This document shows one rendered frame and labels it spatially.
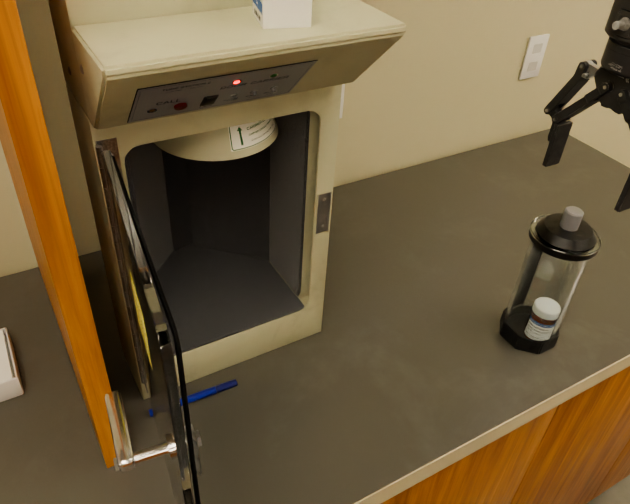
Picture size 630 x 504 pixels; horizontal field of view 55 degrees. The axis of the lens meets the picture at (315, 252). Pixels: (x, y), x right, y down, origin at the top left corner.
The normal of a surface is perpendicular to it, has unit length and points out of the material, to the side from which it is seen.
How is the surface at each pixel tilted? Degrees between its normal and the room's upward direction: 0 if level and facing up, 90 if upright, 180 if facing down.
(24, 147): 90
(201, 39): 0
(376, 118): 90
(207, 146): 66
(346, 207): 0
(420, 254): 0
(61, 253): 90
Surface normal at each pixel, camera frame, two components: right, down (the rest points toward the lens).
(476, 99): 0.50, 0.56
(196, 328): 0.05, -0.78
